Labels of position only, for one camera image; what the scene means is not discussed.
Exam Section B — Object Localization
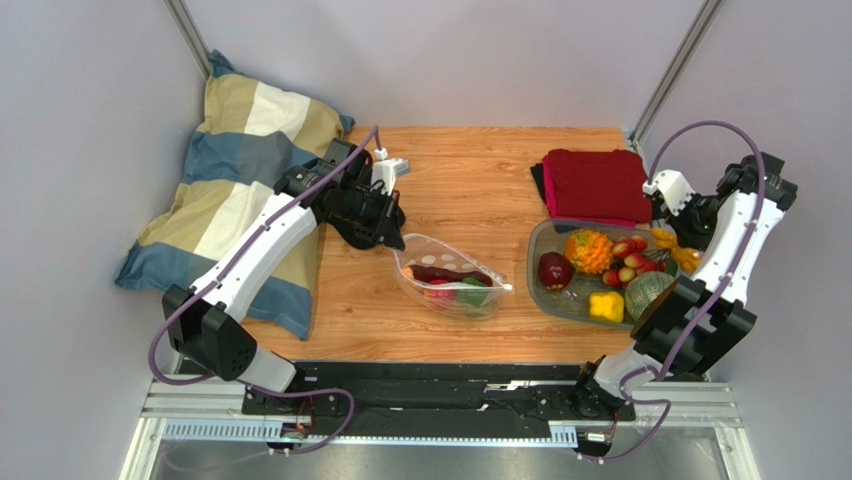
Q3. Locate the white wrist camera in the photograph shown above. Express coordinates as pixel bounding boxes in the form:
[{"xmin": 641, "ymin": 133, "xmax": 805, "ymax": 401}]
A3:
[
  {"xmin": 370, "ymin": 147, "xmax": 411, "ymax": 196},
  {"xmin": 642, "ymin": 170, "xmax": 697, "ymax": 218}
]

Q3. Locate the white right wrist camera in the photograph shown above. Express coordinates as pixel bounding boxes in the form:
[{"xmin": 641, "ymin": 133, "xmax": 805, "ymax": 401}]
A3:
[{"xmin": 642, "ymin": 170, "xmax": 697, "ymax": 218}]

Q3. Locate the clear plastic food tray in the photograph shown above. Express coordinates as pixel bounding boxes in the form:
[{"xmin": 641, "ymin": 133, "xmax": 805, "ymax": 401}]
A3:
[{"xmin": 527, "ymin": 219, "xmax": 678, "ymax": 329}]

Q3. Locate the blue beige plaid pillow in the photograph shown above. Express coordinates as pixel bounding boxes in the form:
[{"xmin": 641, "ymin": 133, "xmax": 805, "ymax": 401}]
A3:
[{"xmin": 114, "ymin": 49, "xmax": 356, "ymax": 341}]

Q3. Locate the black folded cloth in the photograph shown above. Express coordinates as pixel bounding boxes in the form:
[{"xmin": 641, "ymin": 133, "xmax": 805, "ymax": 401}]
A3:
[{"xmin": 530, "ymin": 162, "xmax": 547, "ymax": 204}]

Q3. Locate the red folded cloth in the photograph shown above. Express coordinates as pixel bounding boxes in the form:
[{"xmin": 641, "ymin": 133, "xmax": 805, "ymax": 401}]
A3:
[{"xmin": 539, "ymin": 149, "xmax": 652, "ymax": 226}]

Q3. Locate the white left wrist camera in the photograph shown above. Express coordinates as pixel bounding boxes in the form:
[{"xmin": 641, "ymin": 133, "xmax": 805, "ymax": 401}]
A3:
[{"xmin": 370, "ymin": 147, "xmax": 411, "ymax": 196}]

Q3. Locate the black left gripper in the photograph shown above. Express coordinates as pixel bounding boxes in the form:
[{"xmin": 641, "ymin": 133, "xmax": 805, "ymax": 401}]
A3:
[{"xmin": 336, "ymin": 186, "xmax": 405, "ymax": 252}]

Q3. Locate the clear dotted zip top bag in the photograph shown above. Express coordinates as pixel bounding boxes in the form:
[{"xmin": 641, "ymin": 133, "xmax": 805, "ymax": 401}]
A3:
[{"xmin": 393, "ymin": 234, "xmax": 514, "ymax": 320}]

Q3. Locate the dark red sweet potato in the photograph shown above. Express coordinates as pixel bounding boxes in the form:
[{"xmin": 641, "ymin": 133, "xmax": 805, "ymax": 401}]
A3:
[{"xmin": 402, "ymin": 264, "xmax": 494, "ymax": 287}]

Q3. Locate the yellow bell pepper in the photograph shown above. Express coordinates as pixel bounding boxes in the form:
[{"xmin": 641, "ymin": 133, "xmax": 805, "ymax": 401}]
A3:
[{"xmin": 588, "ymin": 291, "xmax": 625, "ymax": 323}]

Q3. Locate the green bell pepper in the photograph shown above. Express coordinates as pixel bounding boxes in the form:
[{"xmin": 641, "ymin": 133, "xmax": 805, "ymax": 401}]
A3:
[{"xmin": 456, "ymin": 277, "xmax": 490, "ymax": 308}]

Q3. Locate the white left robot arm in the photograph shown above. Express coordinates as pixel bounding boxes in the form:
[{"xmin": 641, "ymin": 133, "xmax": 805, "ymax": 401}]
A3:
[{"xmin": 160, "ymin": 139, "xmax": 410, "ymax": 393}]

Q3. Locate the red pomegranate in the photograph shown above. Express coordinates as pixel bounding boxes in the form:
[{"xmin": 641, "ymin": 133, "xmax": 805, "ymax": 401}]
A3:
[{"xmin": 423, "ymin": 279, "xmax": 457, "ymax": 311}]

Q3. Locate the orange finger fruit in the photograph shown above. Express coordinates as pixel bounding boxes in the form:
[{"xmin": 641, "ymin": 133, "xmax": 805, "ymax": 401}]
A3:
[{"xmin": 651, "ymin": 227, "xmax": 703, "ymax": 274}]

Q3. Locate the green netted melon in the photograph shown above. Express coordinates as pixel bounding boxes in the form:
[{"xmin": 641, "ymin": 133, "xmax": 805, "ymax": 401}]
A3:
[{"xmin": 624, "ymin": 271, "xmax": 675, "ymax": 321}]

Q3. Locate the orange spiky gourd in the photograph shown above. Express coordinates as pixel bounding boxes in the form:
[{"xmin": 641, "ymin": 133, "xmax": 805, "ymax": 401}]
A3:
[{"xmin": 564, "ymin": 229, "xmax": 614, "ymax": 275}]

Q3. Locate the black baseball cap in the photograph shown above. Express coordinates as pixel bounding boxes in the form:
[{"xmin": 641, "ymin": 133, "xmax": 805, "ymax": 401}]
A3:
[{"xmin": 327, "ymin": 202, "xmax": 392, "ymax": 250}]

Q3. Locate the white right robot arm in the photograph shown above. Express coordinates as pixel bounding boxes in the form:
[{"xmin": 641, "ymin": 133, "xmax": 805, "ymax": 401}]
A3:
[{"xmin": 569, "ymin": 153, "xmax": 798, "ymax": 419}]

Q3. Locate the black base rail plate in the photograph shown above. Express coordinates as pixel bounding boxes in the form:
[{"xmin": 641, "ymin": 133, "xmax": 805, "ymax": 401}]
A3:
[{"xmin": 241, "ymin": 361, "xmax": 636, "ymax": 442}]

